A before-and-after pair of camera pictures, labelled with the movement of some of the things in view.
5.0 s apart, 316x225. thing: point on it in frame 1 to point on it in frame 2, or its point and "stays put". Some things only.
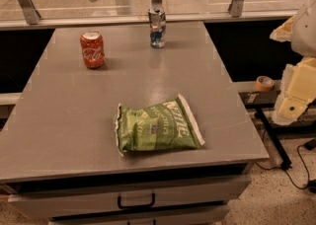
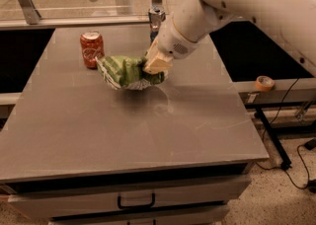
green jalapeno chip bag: x=164 y=126 to x=126 y=72
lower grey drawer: x=202 y=215 stays put
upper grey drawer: x=65 y=198 stays put
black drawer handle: x=136 y=206 stays put
